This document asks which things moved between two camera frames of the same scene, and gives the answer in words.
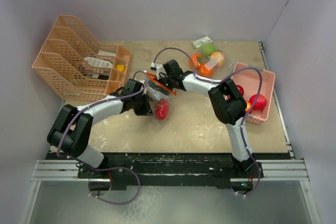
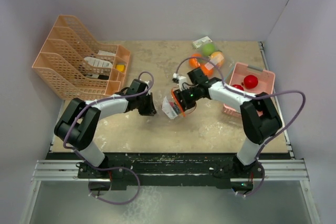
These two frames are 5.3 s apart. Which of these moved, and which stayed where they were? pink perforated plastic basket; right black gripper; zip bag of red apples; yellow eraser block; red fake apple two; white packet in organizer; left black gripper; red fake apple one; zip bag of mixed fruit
Moved: red fake apple one; right black gripper; zip bag of red apples
Stayed: yellow eraser block; left black gripper; white packet in organizer; pink perforated plastic basket; zip bag of mixed fruit; red fake apple two
